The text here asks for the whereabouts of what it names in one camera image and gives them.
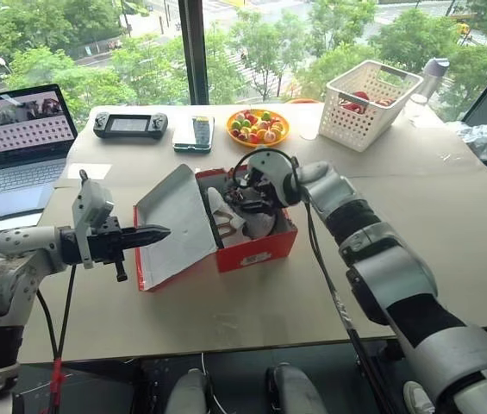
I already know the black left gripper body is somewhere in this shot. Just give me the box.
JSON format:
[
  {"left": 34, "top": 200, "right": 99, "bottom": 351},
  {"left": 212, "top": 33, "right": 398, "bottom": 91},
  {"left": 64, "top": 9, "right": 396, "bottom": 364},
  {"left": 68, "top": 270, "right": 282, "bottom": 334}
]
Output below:
[{"left": 86, "top": 216, "right": 130, "bottom": 283}]

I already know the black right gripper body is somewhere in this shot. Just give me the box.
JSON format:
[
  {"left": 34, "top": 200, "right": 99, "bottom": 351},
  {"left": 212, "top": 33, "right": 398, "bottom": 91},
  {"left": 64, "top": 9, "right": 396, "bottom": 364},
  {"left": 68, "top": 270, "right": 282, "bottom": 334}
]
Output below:
[{"left": 237, "top": 168, "right": 279, "bottom": 214}]

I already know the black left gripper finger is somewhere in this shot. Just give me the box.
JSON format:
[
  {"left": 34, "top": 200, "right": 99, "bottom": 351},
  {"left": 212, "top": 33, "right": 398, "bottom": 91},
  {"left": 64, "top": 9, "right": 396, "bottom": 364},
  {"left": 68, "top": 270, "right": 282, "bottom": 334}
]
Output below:
[
  {"left": 120, "top": 223, "right": 172, "bottom": 238},
  {"left": 120, "top": 234, "right": 171, "bottom": 250}
]

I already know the white shoe with brown trim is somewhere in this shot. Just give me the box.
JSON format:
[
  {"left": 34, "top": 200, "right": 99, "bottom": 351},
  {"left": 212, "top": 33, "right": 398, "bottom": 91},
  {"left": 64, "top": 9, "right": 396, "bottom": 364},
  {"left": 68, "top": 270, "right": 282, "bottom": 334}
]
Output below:
[{"left": 205, "top": 185, "right": 249, "bottom": 239}]

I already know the red shoebox with hinged lid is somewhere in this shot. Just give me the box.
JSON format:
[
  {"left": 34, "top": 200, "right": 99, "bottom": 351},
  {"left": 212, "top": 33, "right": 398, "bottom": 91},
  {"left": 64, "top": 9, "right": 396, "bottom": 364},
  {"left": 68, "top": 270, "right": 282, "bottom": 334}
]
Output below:
[{"left": 133, "top": 163, "right": 300, "bottom": 293}]

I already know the grey open laptop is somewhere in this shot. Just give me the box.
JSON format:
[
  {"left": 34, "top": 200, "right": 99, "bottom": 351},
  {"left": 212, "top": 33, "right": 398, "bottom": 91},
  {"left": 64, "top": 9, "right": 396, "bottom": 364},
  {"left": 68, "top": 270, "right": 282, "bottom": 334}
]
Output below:
[{"left": 0, "top": 83, "right": 80, "bottom": 226}]

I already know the white shoe with black sole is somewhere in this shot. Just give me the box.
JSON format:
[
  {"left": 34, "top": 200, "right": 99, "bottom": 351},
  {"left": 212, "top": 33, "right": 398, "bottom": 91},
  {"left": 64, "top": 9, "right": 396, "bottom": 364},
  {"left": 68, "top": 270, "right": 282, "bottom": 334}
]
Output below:
[{"left": 242, "top": 208, "right": 280, "bottom": 241}]

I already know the orange bowl of colourful candies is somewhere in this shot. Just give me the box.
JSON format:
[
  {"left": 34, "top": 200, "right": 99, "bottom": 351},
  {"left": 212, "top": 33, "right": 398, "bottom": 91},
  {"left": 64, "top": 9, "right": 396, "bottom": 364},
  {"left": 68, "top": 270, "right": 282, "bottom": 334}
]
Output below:
[{"left": 226, "top": 108, "right": 291, "bottom": 147}]

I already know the dark packet with yellow end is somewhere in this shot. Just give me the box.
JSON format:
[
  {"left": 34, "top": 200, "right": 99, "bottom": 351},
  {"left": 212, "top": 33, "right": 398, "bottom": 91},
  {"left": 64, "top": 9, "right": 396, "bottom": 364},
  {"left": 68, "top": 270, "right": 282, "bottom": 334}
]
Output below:
[{"left": 192, "top": 115, "right": 215, "bottom": 148}]

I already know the white paper label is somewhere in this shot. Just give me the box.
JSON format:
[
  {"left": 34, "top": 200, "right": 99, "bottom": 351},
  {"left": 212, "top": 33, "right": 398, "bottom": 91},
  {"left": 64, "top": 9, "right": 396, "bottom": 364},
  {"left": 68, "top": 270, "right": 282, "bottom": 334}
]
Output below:
[{"left": 66, "top": 162, "right": 113, "bottom": 180}]

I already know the black phone with case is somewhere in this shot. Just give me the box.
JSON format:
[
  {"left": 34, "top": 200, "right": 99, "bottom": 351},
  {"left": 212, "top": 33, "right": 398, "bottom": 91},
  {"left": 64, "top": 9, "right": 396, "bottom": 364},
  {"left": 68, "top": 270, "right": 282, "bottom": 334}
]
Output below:
[{"left": 172, "top": 114, "right": 215, "bottom": 154}]

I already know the translucent white cup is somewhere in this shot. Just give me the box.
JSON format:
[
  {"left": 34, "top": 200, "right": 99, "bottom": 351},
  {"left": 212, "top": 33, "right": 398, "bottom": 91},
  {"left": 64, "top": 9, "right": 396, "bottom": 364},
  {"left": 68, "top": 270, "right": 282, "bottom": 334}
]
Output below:
[{"left": 297, "top": 112, "right": 322, "bottom": 141}]

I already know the black handheld game controller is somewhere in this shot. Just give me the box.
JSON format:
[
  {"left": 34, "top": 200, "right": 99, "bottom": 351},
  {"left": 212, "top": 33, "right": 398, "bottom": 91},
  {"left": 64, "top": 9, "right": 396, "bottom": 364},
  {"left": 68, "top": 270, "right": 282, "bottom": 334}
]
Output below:
[{"left": 92, "top": 111, "right": 170, "bottom": 141}]

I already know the white perforated plastic basket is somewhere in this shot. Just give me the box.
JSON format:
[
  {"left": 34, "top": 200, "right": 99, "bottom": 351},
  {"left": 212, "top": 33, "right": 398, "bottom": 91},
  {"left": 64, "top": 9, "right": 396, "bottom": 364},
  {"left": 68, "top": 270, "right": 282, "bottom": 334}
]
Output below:
[{"left": 317, "top": 60, "right": 425, "bottom": 154}]

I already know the red and white item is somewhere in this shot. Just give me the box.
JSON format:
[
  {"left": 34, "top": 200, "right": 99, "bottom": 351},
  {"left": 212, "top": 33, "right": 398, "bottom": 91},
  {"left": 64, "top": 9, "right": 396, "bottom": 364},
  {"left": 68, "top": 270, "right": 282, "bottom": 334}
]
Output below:
[{"left": 339, "top": 90, "right": 396, "bottom": 114}]

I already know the grey rounded robot leg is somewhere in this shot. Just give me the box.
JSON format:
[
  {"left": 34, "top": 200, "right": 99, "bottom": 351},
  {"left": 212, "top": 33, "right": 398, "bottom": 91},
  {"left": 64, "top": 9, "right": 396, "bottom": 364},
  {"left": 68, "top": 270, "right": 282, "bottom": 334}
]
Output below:
[
  {"left": 265, "top": 363, "right": 329, "bottom": 414},
  {"left": 165, "top": 367, "right": 210, "bottom": 414}
]

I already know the clear plastic cup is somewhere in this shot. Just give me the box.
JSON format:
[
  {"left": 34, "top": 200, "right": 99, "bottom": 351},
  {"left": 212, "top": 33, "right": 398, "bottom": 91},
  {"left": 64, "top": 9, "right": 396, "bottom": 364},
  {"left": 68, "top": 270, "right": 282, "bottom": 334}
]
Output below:
[{"left": 405, "top": 91, "right": 430, "bottom": 127}]

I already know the grey lidded bottle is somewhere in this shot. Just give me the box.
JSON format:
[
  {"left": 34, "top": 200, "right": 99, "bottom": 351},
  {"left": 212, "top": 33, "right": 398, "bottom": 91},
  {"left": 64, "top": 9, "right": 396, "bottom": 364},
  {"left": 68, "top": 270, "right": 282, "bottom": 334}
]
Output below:
[{"left": 415, "top": 56, "right": 452, "bottom": 101}]

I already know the white rounded shape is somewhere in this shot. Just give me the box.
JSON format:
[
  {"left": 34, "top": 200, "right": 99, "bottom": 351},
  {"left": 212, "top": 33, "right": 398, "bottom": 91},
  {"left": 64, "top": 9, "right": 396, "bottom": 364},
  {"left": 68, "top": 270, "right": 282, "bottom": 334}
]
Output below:
[{"left": 402, "top": 379, "right": 437, "bottom": 414}]

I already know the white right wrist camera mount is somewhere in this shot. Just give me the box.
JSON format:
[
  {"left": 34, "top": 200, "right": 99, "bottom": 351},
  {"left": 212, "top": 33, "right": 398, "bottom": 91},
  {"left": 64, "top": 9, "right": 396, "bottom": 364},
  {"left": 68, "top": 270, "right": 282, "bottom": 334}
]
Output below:
[{"left": 247, "top": 147, "right": 301, "bottom": 209}]

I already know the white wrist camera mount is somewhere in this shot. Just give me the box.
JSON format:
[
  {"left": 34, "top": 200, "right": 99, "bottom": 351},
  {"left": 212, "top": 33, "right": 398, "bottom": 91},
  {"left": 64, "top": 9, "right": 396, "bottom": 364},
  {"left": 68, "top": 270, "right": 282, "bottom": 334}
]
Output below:
[
  {"left": 247, "top": 147, "right": 301, "bottom": 209},
  {"left": 72, "top": 169, "right": 116, "bottom": 270}
]

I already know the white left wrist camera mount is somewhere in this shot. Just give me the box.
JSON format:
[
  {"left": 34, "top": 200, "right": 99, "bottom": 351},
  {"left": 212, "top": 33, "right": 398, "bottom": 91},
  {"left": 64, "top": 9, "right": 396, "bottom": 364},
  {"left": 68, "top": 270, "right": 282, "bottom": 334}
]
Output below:
[{"left": 72, "top": 169, "right": 116, "bottom": 270}]

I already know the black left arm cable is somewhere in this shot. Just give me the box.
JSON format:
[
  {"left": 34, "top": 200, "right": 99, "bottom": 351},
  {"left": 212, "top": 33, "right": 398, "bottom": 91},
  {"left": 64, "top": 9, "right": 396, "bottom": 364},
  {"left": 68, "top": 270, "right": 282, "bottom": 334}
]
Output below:
[{"left": 35, "top": 261, "right": 78, "bottom": 409}]

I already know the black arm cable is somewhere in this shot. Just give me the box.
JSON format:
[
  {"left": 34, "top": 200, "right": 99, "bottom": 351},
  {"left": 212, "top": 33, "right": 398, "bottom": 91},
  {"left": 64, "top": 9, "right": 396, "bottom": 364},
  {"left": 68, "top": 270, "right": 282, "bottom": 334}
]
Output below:
[
  {"left": 230, "top": 147, "right": 396, "bottom": 414},
  {"left": 35, "top": 261, "right": 78, "bottom": 409}
]

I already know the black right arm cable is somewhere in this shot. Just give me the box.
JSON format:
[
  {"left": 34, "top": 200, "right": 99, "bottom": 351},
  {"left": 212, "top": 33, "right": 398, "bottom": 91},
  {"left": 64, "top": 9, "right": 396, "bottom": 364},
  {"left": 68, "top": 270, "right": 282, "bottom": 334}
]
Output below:
[{"left": 230, "top": 147, "right": 396, "bottom": 414}]

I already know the dark window frame post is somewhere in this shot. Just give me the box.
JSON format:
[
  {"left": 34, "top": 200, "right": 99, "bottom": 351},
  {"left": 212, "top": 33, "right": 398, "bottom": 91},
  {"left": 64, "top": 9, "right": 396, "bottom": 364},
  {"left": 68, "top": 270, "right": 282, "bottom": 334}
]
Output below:
[{"left": 178, "top": 0, "right": 210, "bottom": 106}]

